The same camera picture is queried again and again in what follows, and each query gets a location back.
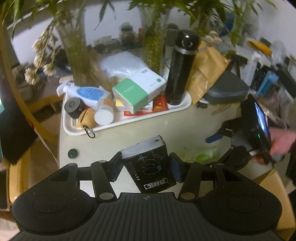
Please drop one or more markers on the white capped pill bottle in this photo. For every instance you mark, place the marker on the white capped pill bottle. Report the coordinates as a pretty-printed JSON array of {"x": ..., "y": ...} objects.
[{"x": 104, "y": 113}]

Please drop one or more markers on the white blue spray bottle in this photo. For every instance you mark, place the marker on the white blue spray bottle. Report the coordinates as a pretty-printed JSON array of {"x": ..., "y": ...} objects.
[{"x": 89, "y": 95}]

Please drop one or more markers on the black round speaker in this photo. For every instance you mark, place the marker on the black round speaker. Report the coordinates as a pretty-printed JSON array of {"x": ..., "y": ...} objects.
[{"x": 74, "y": 107}]

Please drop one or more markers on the black thermos bottle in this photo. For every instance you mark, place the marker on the black thermos bottle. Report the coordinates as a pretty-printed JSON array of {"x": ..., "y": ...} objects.
[{"x": 185, "y": 49}]

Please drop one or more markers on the bamboo plant vase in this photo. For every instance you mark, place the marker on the bamboo plant vase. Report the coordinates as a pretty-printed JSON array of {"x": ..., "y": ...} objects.
[
  {"x": 154, "y": 17},
  {"x": 201, "y": 11},
  {"x": 241, "y": 10}
]

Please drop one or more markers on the green white tissue box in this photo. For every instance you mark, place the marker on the green white tissue box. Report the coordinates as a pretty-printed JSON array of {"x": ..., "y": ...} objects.
[{"x": 139, "y": 89}]

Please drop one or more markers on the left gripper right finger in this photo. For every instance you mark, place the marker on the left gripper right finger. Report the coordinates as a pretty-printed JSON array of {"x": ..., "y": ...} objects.
[{"x": 188, "y": 173}]

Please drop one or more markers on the bamboo plant in vase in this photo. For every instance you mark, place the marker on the bamboo plant in vase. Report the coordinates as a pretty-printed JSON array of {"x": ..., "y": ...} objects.
[{"x": 65, "y": 31}]

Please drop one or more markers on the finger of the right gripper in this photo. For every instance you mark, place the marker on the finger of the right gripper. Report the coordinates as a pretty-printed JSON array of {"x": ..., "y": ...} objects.
[{"x": 213, "y": 138}]

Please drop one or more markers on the red packet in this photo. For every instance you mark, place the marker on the red packet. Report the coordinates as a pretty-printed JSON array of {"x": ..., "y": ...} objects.
[{"x": 159, "y": 104}]

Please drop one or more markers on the wooden chair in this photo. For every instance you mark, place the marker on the wooden chair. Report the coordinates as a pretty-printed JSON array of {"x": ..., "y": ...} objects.
[{"x": 28, "y": 150}]

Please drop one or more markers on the white plastic wrapped package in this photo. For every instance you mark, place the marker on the white plastic wrapped package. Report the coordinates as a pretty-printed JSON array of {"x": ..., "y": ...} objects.
[{"x": 122, "y": 64}]

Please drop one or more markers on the grey zippered hard case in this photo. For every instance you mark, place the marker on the grey zippered hard case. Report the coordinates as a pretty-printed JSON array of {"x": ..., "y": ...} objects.
[{"x": 229, "y": 88}]

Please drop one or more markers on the green wipes pack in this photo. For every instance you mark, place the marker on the green wipes pack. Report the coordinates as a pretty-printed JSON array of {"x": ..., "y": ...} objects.
[{"x": 201, "y": 155}]

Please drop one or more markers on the black tissue packet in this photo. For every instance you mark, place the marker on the black tissue packet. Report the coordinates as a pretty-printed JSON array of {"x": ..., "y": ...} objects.
[{"x": 148, "y": 164}]

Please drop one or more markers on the brown paper bag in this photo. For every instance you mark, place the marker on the brown paper bag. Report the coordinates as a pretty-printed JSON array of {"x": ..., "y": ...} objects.
[{"x": 207, "y": 67}]

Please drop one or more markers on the person right hand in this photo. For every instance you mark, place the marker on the person right hand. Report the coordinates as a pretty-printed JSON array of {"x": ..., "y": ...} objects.
[{"x": 283, "y": 142}]

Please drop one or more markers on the tan leather keychain pouch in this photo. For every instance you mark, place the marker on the tan leather keychain pouch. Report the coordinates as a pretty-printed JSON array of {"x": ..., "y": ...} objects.
[{"x": 87, "y": 122}]

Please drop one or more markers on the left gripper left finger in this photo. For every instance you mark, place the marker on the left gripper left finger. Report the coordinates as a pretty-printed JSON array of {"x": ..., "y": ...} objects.
[{"x": 103, "y": 173}]

